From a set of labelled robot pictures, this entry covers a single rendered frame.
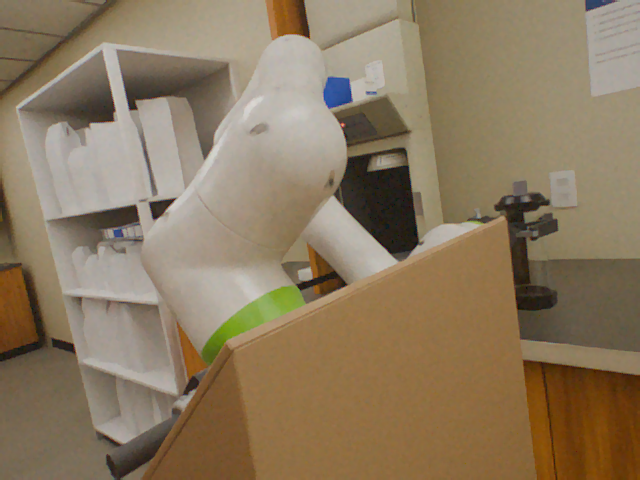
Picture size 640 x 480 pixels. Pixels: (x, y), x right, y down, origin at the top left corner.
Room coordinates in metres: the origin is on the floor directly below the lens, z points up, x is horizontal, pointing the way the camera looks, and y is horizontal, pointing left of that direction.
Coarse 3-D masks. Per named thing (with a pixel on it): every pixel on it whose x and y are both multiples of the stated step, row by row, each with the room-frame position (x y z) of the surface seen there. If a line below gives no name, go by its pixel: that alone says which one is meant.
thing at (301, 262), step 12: (300, 240) 1.39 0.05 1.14; (288, 252) 1.35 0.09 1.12; (300, 252) 1.38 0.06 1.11; (312, 252) 1.41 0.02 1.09; (288, 264) 1.35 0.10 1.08; (300, 264) 1.38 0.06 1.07; (312, 264) 1.41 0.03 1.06; (324, 264) 1.44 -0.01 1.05; (288, 276) 1.34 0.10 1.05; (300, 276) 1.37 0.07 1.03; (312, 276) 1.40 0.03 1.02
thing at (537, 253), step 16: (528, 208) 0.91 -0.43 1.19; (544, 208) 0.93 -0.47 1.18; (528, 240) 0.92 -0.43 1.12; (544, 240) 0.92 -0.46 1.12; (512, 256) 0.94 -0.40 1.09; (528, 256) 0.92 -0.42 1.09; (544, 256) 0.92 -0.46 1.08; (512, 272) 0.94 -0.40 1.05; (528, 272) 0.92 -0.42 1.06; (544, 272) 0.92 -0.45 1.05; (528, 288) 0.92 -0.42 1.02; (544, 288) 0.92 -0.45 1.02
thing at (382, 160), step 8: (376, 152) 1.44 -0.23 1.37; (384, 152) 1.41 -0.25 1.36; (392, 152) 1.41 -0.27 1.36; (400, 152) 1.40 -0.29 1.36; (376, 160) 1.43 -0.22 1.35; (384, 160) 1.40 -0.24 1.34; (392, 160) 1.39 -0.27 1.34; (400, 160) 1.39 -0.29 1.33; (368, 168) 1.46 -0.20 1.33; (376, 168) 1.42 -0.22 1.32; (384, 168) 1.40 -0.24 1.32
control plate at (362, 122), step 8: (344, 120) 1.35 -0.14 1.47; (352, 120) 1.34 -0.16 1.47; (360, 120) 1.33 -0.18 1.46; (368, 120) 1.32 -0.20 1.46; (344, 128) 1.38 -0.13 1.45; (352, 128) 1.37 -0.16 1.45; (360, 128) 1.35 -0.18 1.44; (368, 128) 1.34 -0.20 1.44; (352, 136) 1.39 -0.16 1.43; (360, 136) 1.38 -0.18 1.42; (368, 136) 1.37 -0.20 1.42
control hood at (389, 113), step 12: (372, 96) 1.25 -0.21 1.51; (384, 96) 1.23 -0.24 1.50; (396, 96) 1.26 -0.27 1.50; (336, 108) 1.33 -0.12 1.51; (348, 108) 1.31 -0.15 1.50; (360, 108) 1.29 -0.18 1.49; (372, 108) 1.28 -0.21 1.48; (384, 108) 1.26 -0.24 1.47; (396, 108) 1.25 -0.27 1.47; (408, 108) 1.30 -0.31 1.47; (372, 120) 1.31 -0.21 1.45; (384, 120) 1.29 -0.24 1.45; (396, 120) 1.28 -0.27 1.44; (408, 120) 1.29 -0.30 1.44; (384, 132) 1.33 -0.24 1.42; (396, 132) 1.32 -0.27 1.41
